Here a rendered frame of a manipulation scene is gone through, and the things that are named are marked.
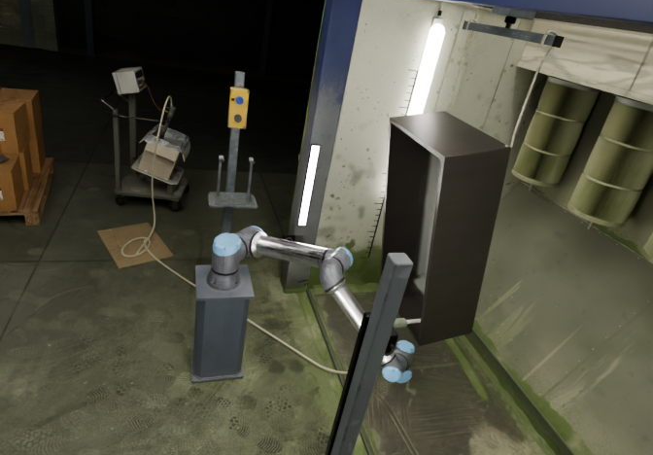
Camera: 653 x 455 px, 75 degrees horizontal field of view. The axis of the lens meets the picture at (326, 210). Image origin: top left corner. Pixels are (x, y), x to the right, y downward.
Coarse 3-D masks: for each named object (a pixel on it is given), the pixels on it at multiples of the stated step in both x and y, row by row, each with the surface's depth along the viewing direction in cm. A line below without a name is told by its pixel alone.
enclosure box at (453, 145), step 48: (432, 144) 204; (480, 144) 203; (432, 192) 275; (480, 192) 207; (384, 240) 283; (432, 240) 214; (480, 240) 223; (432, 288) 230; (480, 288) 241; (432, 336) 250
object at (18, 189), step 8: (8, 160) 356; (16, 160) 358; (0, 168) 341; (8, 168) 343; (16, 168) 357; (0, 176) 339; (8, 176) 341; (16, 176) 357; (0, 184) 342; (8, 184) 344; (16, 184) 356; (0, 192) 345; (8, 192) 347; (16, 192) 355; (0, 200) 348; (8, 200) 350; (16, 200) 354; (0, 208) 350; (8, 208) 353; (16, 208) 355
